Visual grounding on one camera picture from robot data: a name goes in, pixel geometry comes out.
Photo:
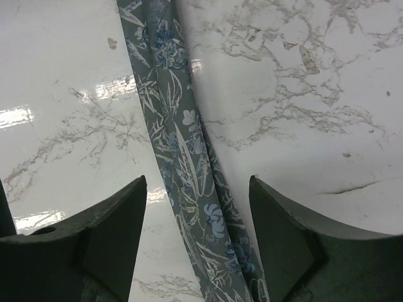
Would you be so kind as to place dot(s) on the blue grey floral tie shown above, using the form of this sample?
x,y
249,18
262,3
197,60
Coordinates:
x,y
215,237

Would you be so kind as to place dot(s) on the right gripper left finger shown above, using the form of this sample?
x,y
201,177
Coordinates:
x,y
89,256

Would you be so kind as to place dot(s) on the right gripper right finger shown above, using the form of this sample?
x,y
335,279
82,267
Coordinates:
x,y
307,256

